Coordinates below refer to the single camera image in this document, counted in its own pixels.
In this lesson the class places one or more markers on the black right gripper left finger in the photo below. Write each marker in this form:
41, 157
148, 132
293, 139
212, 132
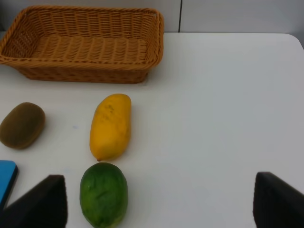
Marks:
44, 206

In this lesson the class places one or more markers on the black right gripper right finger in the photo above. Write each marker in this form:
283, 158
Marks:
276, 204

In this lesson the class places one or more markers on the bumpy green citrus fruit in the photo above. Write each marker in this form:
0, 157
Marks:
103, 195

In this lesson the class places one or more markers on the yellow mango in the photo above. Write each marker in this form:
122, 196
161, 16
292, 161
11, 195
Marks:
111, 127

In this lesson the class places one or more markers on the blue whiteboard eraser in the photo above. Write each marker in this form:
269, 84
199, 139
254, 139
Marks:
8, 174

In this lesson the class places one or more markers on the brown kiwi fruit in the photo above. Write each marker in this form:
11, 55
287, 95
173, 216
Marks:
22, 126

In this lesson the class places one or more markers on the orange wicker basket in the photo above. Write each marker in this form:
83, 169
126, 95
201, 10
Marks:
84, 44

